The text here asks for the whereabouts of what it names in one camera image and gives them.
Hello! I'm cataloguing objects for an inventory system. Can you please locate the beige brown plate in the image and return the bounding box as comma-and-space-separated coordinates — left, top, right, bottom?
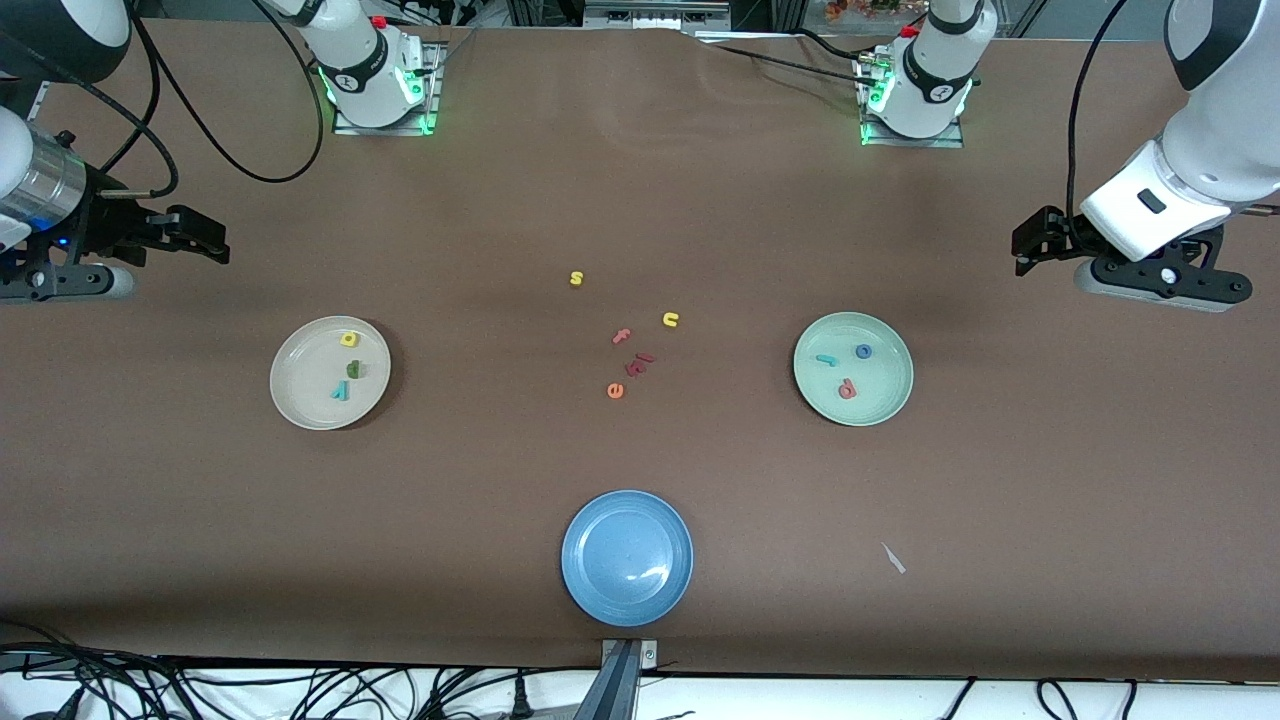
269, 316, 392, 431

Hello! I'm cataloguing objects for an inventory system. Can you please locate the green plate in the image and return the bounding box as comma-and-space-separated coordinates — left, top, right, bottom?
793, 311, 915, 428

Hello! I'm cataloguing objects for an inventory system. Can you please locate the brown paper table cover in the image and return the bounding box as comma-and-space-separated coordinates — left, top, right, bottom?
0, 20, 1280, 683

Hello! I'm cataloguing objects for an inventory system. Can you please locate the grey metal box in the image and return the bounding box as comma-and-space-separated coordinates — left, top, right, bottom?
585, 0, 731, 31

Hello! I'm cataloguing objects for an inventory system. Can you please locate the blue plate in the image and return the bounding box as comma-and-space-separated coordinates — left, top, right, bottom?
561, 489, 694, 628

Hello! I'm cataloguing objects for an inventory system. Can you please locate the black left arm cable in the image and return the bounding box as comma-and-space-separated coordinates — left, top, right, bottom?
1065, 0, 1128, 226

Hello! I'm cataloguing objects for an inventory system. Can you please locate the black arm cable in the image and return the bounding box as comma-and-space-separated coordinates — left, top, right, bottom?
1065, 0, 1128, 226
95, 0, 326, 199

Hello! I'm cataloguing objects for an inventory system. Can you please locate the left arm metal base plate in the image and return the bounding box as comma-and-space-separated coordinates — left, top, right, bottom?
860, 55, 966, 149

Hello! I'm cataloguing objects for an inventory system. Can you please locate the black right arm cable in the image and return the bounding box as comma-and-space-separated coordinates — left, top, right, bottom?
95, 0, 326, 199

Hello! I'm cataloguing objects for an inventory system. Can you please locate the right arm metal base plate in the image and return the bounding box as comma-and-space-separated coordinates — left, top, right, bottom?
332, 40, 444, 136

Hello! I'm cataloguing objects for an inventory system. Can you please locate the black base cable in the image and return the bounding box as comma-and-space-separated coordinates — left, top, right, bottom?
712, 40, 881, 89
788, 26, 869, 63

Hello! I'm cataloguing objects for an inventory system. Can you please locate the grey aluminium camera pole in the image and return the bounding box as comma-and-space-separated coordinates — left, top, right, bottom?
575, 638, 661, 720

